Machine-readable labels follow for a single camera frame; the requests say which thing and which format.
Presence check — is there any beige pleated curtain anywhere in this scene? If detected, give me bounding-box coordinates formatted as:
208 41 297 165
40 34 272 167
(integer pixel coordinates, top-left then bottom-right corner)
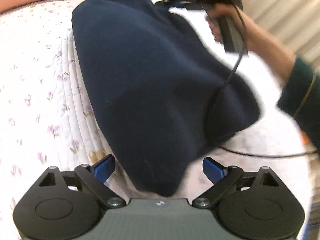
242 0 320 68

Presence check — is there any floral quilted bed cover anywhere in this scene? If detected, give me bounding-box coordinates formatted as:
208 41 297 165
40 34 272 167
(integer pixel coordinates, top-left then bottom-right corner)
1 0 312 239

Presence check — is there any navy striped hooded jacket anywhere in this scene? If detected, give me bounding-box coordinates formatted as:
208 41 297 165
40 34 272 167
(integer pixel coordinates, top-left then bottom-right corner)
72 0 260 197

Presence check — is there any person's right hand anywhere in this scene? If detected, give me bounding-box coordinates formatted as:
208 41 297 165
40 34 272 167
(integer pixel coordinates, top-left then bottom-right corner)
206 3 260 51

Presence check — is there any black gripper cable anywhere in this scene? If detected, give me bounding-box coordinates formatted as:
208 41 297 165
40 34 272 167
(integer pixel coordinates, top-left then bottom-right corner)
192 0 318 158

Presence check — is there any right forearm green sleeve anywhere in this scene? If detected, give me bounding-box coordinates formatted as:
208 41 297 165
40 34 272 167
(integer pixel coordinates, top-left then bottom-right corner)
249 22 320 156

